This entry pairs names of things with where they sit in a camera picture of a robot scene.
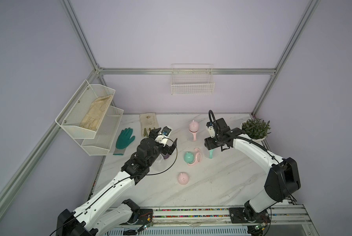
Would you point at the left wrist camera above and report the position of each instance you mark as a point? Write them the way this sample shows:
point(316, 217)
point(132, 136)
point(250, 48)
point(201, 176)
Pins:
point(163, 137)

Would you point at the aluminium front rail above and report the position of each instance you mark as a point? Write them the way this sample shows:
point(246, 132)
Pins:
point(219, 215)

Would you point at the lower white mesh shelf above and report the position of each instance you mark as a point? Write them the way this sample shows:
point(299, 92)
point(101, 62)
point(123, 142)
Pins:
point(102, 143)

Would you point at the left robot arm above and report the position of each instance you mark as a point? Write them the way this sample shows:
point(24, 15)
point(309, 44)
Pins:
point(93, 217)

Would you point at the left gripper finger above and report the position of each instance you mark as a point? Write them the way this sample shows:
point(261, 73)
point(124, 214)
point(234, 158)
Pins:
point(154, 133)
point(174, 146)

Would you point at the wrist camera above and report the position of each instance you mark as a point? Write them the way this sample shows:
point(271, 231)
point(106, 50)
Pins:
point(163, 137)
point(211, 128)

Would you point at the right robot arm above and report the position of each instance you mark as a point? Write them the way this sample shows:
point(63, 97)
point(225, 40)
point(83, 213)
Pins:
point(282, 173)

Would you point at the mint green bottle cap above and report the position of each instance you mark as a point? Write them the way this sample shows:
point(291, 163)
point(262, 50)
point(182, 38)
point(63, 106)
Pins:
point(189, 157)

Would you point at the beige glove green fingertips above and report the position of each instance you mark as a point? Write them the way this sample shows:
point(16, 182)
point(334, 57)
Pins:
point(148, 122)

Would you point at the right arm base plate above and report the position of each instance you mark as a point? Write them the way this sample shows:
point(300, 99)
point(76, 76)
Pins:
point(247, 215)

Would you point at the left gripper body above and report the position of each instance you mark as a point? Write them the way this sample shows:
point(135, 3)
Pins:
point(165, 149)

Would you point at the white mesh shelf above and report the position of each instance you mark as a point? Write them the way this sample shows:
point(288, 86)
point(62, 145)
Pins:
point(71, 117)
point(102, 143)

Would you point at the beige glove in shelf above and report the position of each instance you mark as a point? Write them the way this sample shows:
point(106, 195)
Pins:
point(95, 114)

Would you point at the clear baby bottle far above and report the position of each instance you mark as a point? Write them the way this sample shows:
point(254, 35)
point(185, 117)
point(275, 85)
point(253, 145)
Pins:
point(159, 160)

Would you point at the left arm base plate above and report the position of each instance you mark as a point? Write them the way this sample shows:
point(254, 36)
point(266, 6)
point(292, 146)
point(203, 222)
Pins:
point(140, 217)

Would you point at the upper white mesh shelf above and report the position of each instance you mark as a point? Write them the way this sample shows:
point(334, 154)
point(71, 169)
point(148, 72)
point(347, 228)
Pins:
point(71, 117)

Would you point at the potted green plant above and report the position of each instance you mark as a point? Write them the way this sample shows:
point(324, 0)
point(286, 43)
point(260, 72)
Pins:
point(256, 128)

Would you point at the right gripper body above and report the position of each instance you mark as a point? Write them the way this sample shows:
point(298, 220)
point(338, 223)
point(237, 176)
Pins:
point(213, 142)

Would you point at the pink bottle cap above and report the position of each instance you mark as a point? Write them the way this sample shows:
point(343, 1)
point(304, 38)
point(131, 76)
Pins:
point(194, 126)
point(183, 178)

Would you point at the green rubber glove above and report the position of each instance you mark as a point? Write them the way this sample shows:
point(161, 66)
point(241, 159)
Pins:
point(125, 138)

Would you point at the white wire wall basket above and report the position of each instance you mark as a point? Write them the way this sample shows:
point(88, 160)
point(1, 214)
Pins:
point(192, 79)

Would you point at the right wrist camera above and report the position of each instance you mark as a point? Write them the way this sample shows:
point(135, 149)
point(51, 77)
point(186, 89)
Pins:
point(211, 128)

